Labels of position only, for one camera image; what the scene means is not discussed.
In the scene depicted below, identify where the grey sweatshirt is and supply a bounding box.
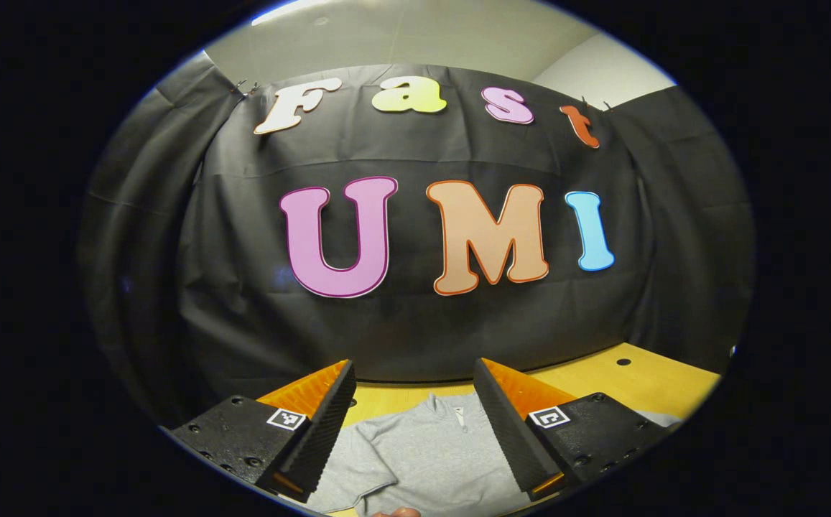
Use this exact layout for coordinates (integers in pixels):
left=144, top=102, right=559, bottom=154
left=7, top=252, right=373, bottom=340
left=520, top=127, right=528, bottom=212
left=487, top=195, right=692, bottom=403
left=307, top=391, right=682, bottom=517

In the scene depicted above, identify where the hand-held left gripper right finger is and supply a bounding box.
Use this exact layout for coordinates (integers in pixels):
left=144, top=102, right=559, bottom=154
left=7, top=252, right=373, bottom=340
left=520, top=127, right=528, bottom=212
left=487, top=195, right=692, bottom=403
left=473, top=358, right=676, bottom=502

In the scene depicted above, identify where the black backdrop cloth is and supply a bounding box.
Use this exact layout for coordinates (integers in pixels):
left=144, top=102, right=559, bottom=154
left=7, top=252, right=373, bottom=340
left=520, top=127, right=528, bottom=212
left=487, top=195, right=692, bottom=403
left=76, top=49, right=756, bottom=432

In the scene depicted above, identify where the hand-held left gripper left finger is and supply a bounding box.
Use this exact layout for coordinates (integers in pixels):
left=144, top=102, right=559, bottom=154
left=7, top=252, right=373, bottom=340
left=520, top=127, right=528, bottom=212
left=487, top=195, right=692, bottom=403
left=170, top=359, right=357, bottom=503

